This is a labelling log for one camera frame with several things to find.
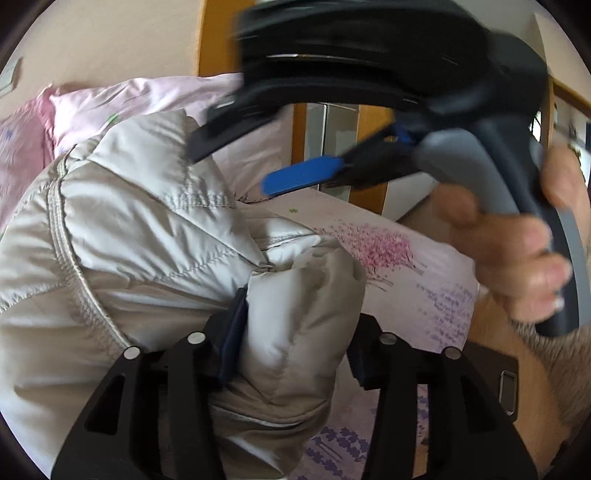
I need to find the wooden headboard with glass panels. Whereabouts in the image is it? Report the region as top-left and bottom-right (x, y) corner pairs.
(198, 0), (591, 217)

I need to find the pink floral bed sheet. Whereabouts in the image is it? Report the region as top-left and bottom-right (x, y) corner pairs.
(238, 188), (482, 480)

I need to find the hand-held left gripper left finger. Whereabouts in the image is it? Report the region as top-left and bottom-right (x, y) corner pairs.
(51, 286), (251, 480)

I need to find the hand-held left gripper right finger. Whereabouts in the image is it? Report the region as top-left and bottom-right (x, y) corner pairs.
(345, 313), (539, 480)

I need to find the pink floral pillow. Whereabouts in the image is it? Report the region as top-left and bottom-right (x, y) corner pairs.
(48, 73), (297, 204)
(0, 87), (57, 232)

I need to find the person's right hand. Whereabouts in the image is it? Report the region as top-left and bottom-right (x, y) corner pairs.
(433, 147), (588, 325)

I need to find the person's right forearm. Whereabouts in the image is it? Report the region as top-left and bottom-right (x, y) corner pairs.
(512, 318), (591, 467)

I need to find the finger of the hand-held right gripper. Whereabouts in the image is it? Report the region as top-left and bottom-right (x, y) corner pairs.
(189, 88), (297, 163)
(261, 121), (419, 196)

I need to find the white puffer jacket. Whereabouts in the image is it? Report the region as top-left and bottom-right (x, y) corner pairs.
(0, 111), (369, 480)

